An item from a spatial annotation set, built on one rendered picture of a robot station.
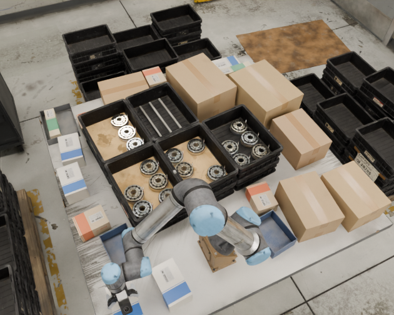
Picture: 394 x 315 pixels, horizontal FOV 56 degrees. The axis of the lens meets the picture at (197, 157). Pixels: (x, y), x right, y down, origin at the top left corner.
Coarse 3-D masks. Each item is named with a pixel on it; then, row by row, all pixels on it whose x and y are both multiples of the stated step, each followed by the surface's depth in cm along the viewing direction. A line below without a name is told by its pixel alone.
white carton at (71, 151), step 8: (64, 136) 225; (72, 136) 225; (64, 144) 221; (72, 144) 221; (80, 144) 222; (64, 152) 217; (72, 152) 217; (80, 152) 217; (64, 160) 214; (72, 160) 215; (80, 160) 217
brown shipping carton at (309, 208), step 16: (304, 176) 201; (288, 192) 195; (304, 192) 195; (320, 192) 195; (288, 208) 196; (304, 208) 189; (320, 208) 189; (336, 208) 190; (304, 224) 184; (320, 224) 184; (336, 224) 192; (304, 240) 194
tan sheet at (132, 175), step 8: (144, 160) 210; (128, 168) 206; (136, 168) 206; (160, 168) 207; (120, 176) 203; (128, 176) 203; (136, 176) 203; (120, 184) 200; (128, 184) 200; (144, 184) 200; (168, 184) 200; (144, 192) 197; (152, 192) 197; (152, 200) 194
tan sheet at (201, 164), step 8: (184, 144) 217; (184, 152) 213; (208, 152) 214; (184, 160) 210; (192, 160) 210; (200, 160) 210; (208, 160) 210; (216, 160) 210; (200, 168) 207; (192, 176) 204; (200, 176) 204
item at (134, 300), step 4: (128, 284) 172; (108, 292) 169; (128, 296) 169; (132, 296) 169; (132, 300) 168; (136, 300) 168; (116, 304) 166; (132, 304) 166; (136, 304) 166; (112, 308) 165; (116, 308) 165; (136, 308) 166; (140, 308) 166; (116, 312) 164; (120, 312) 164; (132, 312) 164; (136, 312) 164; (140, 312) 164
